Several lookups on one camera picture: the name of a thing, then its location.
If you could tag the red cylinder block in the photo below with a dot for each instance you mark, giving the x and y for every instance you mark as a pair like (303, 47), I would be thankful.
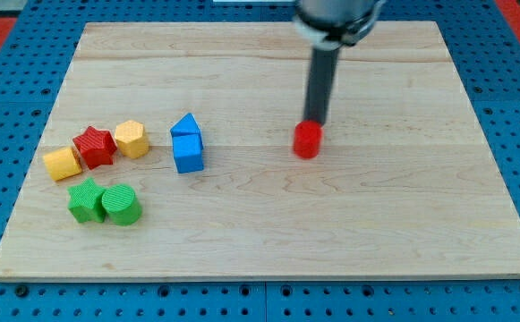
(308, 135)

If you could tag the green star block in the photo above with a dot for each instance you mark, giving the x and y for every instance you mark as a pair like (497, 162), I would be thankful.
(85, 203)

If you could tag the blue cube block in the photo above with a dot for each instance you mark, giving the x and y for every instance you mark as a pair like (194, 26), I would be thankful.
(187, 153)

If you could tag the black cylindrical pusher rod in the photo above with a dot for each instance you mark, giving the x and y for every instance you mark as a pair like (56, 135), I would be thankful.
(320, 81)

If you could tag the yellow hexagon block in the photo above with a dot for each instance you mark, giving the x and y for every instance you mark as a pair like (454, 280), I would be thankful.
(132, 139)

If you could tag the blue triangular prism block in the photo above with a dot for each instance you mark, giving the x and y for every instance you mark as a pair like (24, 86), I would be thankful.
(187, 126)

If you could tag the red star block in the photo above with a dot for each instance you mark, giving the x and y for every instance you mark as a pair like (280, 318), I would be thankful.
(96, 147)

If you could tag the yellow cube block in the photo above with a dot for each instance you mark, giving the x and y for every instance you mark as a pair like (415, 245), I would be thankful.
(62, 163)

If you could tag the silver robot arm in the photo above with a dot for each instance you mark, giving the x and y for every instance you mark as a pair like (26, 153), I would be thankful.
(330, 25)

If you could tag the green cylinder block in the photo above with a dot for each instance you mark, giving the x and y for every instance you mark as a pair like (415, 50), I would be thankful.
(121, 204)

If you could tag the wooden board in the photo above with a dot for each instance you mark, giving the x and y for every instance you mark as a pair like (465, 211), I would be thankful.
(404, 188)

